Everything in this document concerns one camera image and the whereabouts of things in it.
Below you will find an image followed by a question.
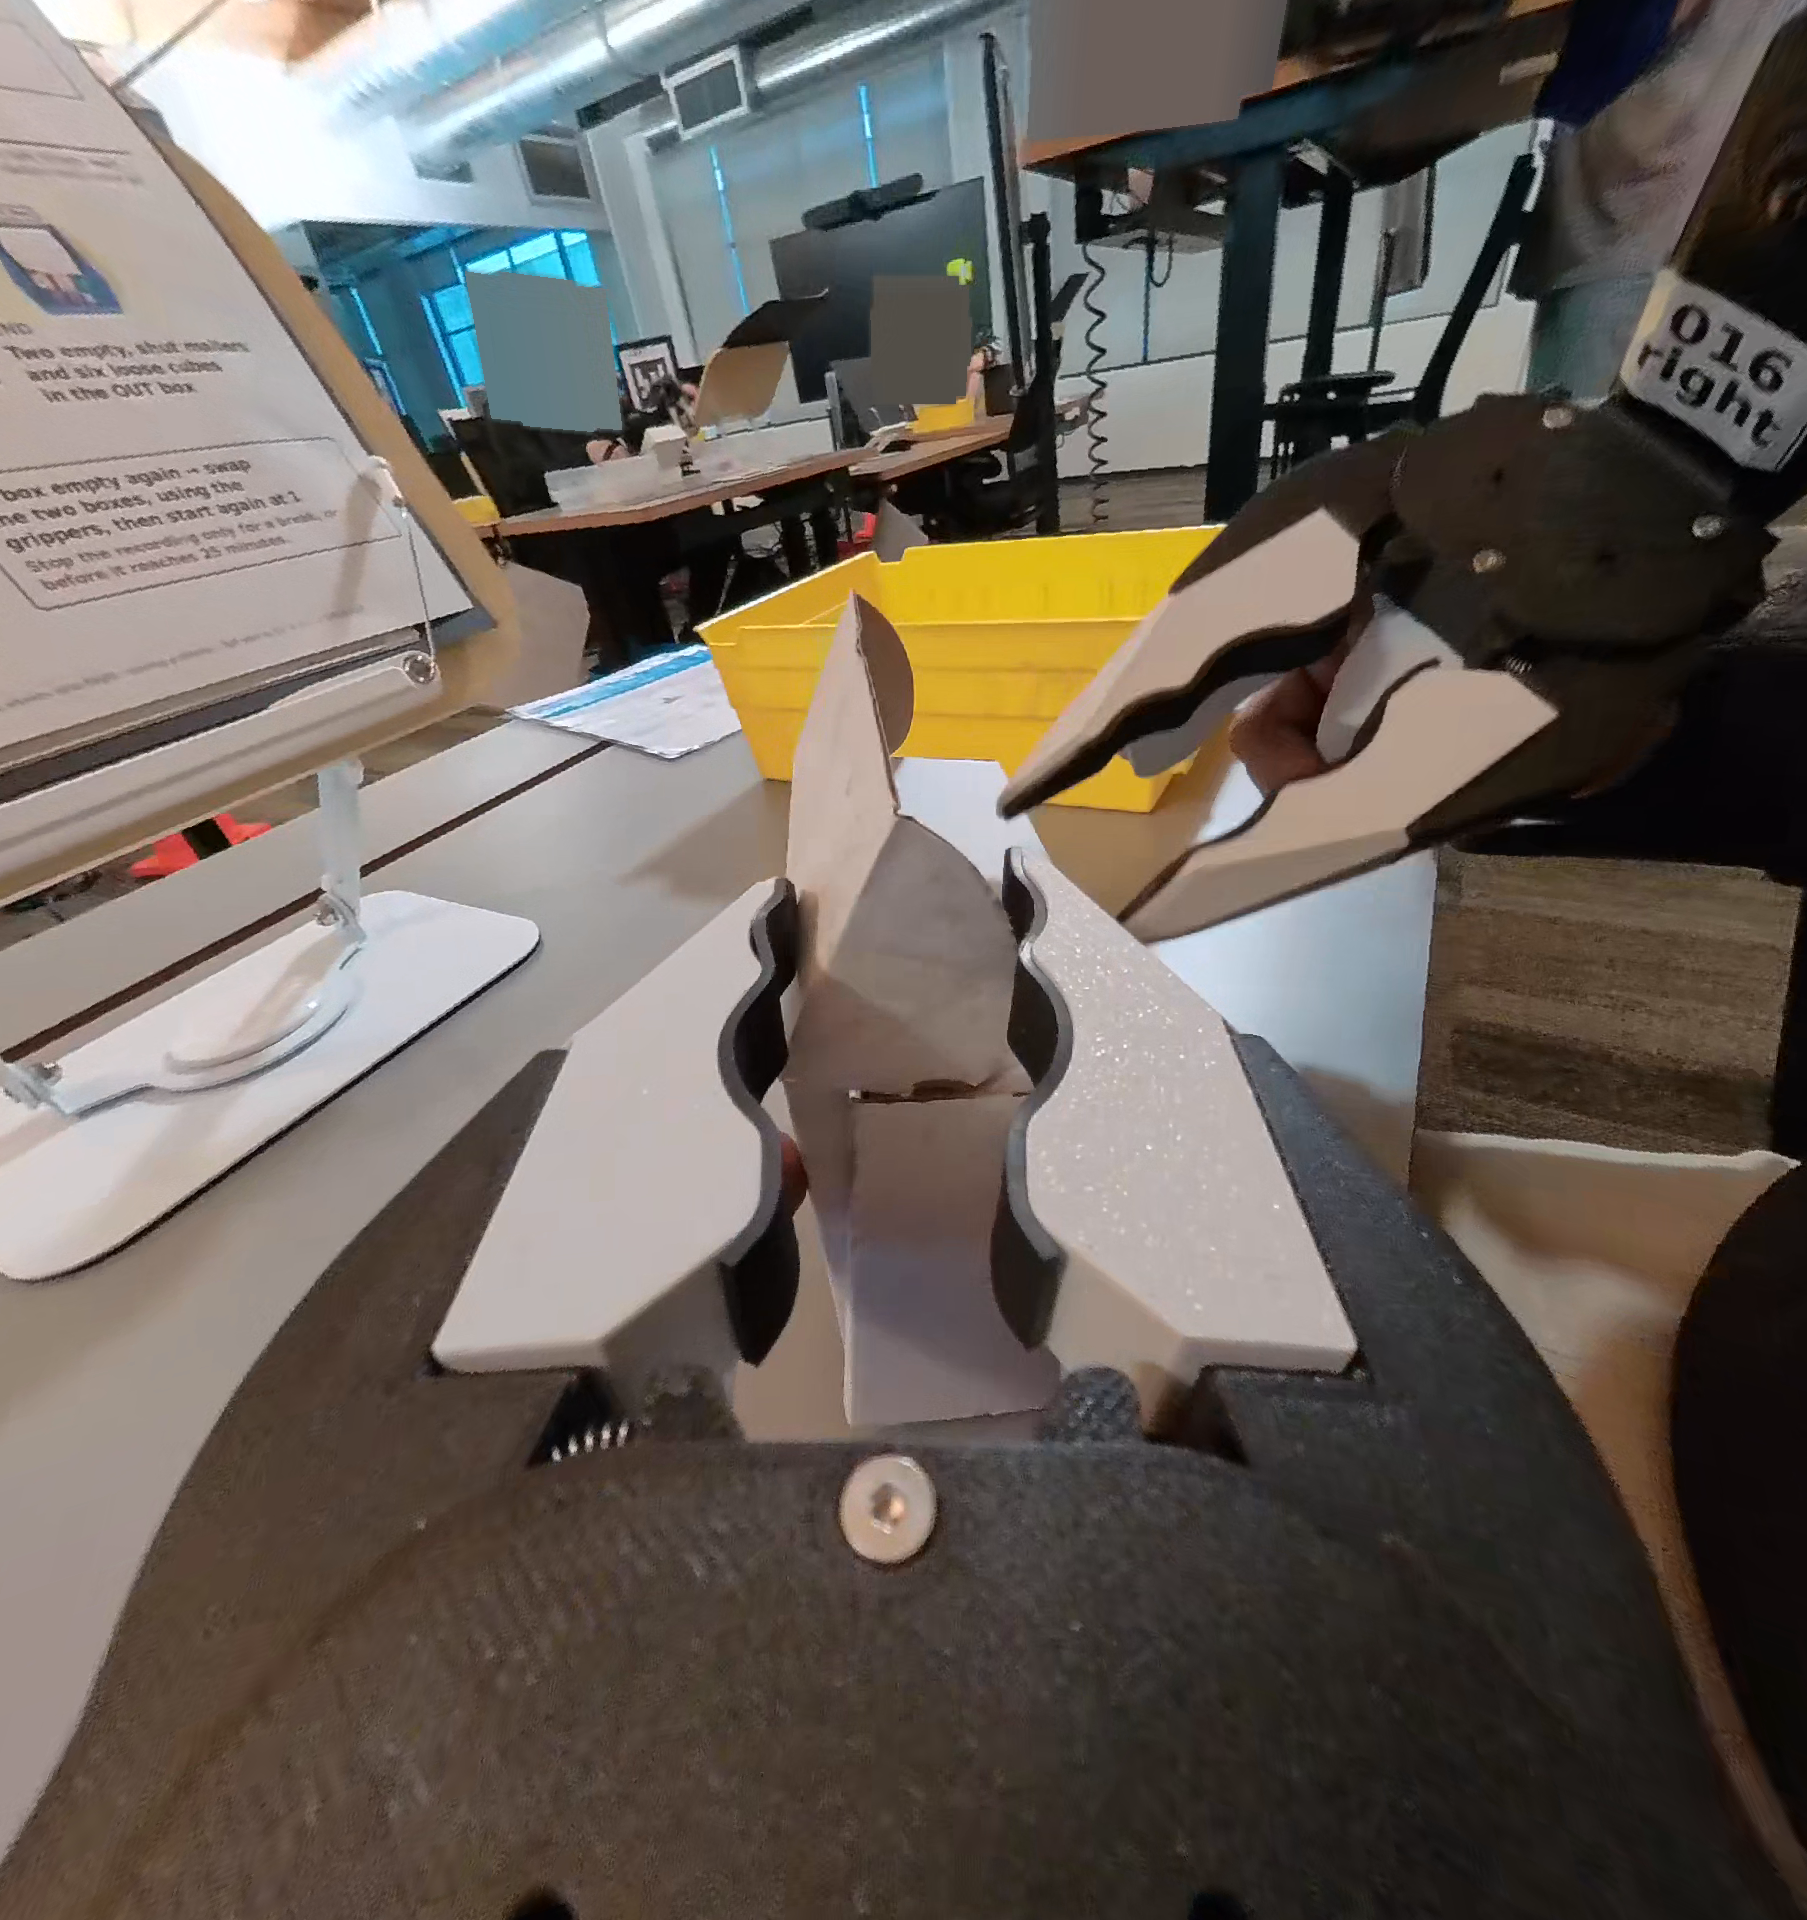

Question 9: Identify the black wall monitor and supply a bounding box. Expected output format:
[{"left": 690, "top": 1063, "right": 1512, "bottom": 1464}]
[{"left": 771, "top": 177, "right": 995, "bottom": 406}]

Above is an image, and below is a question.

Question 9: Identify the person's right hand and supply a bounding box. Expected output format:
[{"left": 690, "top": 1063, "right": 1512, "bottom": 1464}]
[{"left": 1230, "top": 640, "right": 1355, "bottom": 799}]

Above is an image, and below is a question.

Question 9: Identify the person's beige trouser leg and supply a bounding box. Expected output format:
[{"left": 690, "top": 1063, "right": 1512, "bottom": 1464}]
[{"left": 1406, "top": 1125, "right": 1807, "bottom": 1920}]

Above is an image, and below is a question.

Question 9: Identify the yellow plastic bin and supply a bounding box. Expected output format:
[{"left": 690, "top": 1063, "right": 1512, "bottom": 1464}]
[{"left": 698, "top": 525, "right": 1253, "bottom": 814}]

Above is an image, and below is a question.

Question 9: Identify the white sheet with blue header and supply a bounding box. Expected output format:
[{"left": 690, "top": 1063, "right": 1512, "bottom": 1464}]
[{"left": 510, "top": 646, "right": 743, "bottom": 762}]

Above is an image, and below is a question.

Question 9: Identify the wooden background table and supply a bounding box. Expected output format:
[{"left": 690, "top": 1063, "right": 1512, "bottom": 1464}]
[{"left": 476, "top": 411, "right": 1028, "bottom": 606}]

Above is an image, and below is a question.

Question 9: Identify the grey desk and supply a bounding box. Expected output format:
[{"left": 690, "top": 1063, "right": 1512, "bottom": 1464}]
[{"left": 0, "top": 646, "right": 1441, "bottom": 1920}]

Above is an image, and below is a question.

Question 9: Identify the person's dark sweater torso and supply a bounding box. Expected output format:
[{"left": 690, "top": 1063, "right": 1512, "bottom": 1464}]
[{"left": 1667, "top": 1139, "right": 1807, "bottom": 1920}]

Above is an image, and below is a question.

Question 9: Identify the silver spiral duct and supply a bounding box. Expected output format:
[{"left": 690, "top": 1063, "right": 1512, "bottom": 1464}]
[{"left": 326, "top": 0, "right": 995, "bottom": 170}]

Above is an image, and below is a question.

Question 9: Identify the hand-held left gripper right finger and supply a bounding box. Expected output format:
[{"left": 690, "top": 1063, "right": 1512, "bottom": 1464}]
[{"left": 990, "top": 847, "right": 1361, "bottom": 1426}]

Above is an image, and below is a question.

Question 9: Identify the person's right forearm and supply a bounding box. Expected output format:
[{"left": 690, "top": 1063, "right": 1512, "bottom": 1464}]
[{"left": 1457, "top": 561, "right": 1807, "bottom": 902}]

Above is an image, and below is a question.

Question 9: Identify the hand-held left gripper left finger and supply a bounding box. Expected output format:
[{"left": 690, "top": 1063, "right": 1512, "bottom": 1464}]
[{"left": 436, "top": 876, "right": 813, "bottom": 1375}]

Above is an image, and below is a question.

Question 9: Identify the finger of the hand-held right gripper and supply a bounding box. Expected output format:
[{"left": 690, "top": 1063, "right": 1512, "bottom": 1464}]
[
  {"left": 1114, "top": 656, "right": 1561, "bottom": 948},
  {"left": 997, "top": 506, "right": 1394, "bottom": 822}
]

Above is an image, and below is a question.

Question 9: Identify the orange cone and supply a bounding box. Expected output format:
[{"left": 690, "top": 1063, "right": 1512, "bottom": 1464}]
[{"left": 130, "top": 815, "right": 271, "bottom": 882}]

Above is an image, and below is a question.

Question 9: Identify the white cardboard mailer box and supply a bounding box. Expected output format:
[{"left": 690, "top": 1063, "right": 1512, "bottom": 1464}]
[{"left": 782, "top": 592, "right": 1067, "bottom": 1426}]

